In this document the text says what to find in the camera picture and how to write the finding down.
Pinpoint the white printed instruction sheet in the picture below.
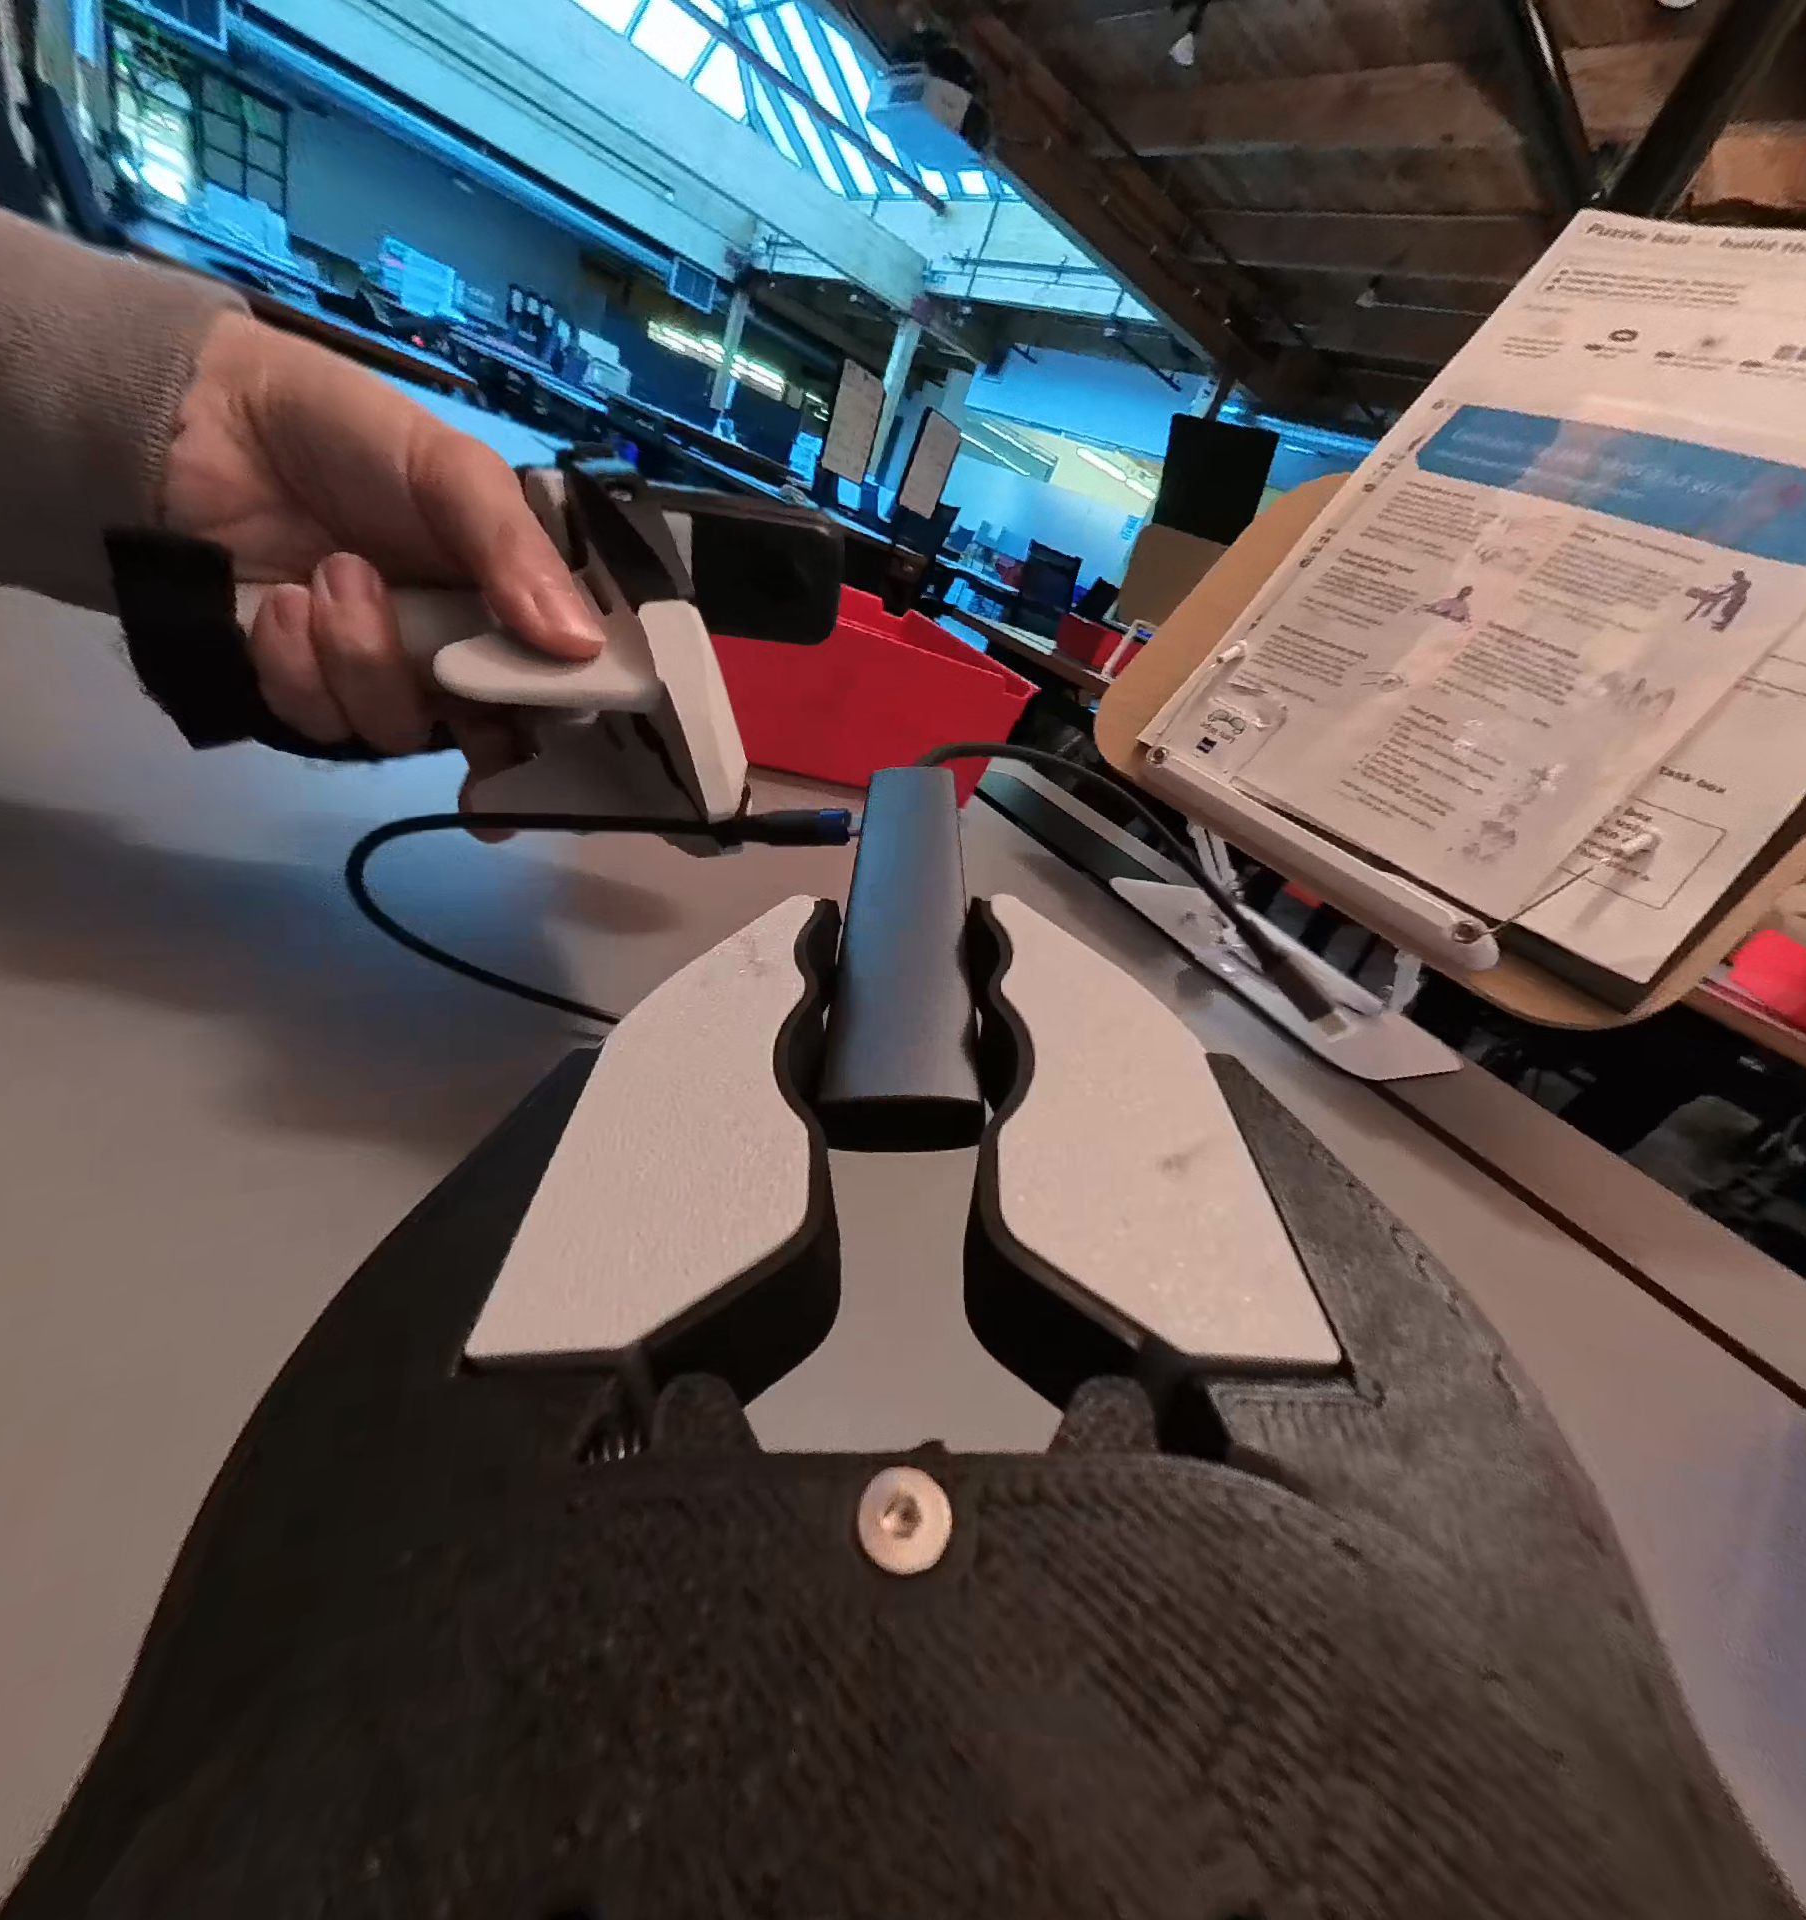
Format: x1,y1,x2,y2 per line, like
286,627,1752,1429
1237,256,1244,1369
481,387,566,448
1353,210,1806,985

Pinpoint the cardboard box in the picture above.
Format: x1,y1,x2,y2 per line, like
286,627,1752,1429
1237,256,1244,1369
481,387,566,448
1118,523,1208,628

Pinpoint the person's left hand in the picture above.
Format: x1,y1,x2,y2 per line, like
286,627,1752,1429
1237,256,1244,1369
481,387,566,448
168,315,607,756

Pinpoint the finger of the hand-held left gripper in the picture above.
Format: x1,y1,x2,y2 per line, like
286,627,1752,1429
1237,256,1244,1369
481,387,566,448
637,597,755,828
459,705,728,849

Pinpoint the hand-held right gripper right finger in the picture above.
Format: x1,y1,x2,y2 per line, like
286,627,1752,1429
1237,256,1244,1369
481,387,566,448
965,895,1345,1412

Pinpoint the wooden document stand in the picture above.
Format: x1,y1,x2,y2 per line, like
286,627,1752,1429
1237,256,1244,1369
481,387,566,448
1094,210,1806,1082

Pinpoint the large red plastic bin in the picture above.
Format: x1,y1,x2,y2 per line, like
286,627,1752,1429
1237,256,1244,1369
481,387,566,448
708,584,1040,805

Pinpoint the person's left forearm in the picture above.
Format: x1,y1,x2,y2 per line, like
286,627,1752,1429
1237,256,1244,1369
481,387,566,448
0,150,251,601

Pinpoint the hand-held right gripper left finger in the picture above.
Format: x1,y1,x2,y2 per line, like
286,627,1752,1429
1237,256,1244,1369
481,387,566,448
463,895,849,1408

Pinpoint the dark grey usb hub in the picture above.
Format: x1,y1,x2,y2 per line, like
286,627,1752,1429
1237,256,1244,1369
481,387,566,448
818,768,987,1151

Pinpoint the grey desk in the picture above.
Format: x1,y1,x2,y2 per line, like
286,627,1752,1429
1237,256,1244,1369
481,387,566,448
0,584,1806,1920

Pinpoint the black hub cable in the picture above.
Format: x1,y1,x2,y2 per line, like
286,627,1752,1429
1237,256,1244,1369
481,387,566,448
916,740,1345,1034

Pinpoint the black monitor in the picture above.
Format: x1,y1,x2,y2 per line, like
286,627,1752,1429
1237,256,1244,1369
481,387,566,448
1154,415,1279,545

